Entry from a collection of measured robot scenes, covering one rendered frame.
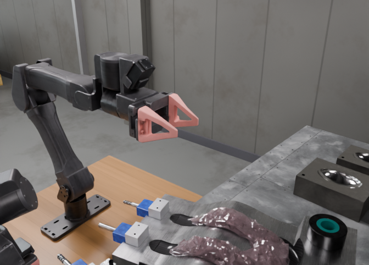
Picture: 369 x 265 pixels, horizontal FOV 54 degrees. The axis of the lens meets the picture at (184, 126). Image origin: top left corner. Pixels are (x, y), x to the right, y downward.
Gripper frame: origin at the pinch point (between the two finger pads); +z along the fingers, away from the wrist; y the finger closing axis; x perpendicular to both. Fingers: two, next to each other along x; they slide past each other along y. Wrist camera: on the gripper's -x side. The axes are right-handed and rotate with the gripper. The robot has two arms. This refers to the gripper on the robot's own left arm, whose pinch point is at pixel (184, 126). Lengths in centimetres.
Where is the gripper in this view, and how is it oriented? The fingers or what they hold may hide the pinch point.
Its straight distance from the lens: 65.6
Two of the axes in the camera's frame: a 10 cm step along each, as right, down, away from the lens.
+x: -0.3, 9.0, 4.4
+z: 8.0, 2.8, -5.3
